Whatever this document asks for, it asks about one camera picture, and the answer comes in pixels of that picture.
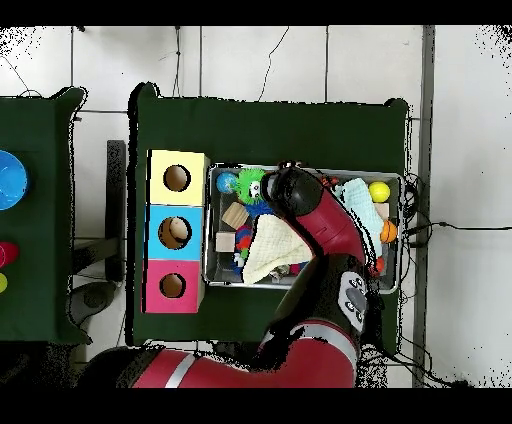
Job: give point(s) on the green puffer ball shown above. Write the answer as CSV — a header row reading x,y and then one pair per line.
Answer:
x,y
248,182

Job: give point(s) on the shallow clear mesh bin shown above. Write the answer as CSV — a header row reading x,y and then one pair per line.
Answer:
x,y
216,272

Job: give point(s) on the dark green side table cloth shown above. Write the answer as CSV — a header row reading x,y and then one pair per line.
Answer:
x,y
36,224

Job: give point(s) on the small orange basketball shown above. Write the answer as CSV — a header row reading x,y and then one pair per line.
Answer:
x,y
389,232

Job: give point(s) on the cream waffle cloth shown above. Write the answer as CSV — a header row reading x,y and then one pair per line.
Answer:
x,y
272,248

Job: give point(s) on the blue bowl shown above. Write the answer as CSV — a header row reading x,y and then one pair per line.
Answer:
x,y
12,180

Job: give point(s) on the wooden box with three holes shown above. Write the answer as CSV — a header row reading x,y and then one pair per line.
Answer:
x,y
192,192

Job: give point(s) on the wavy wooden block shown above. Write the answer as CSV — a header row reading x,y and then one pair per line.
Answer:
x,y
235,215

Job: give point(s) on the grey rounded base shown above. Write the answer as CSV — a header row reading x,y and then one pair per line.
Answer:
x,y
94,300

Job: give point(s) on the blue puffer ball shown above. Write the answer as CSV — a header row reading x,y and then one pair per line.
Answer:
x,y
258,208

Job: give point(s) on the wooden cube block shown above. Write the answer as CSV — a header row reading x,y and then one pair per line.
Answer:
x,y
226,242

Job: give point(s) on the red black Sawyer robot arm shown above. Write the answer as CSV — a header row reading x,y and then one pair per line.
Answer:
x,y
328,228

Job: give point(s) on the yellow ball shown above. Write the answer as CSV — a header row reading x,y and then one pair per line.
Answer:
x,y
379,192

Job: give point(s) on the red toy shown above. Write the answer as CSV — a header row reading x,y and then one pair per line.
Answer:
x,y
8,254

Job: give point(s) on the blue globe ball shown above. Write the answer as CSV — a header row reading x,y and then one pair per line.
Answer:
x,y
226,183

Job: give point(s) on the light blue waffle cloth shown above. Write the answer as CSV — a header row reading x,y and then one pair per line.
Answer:
x,y
360,204

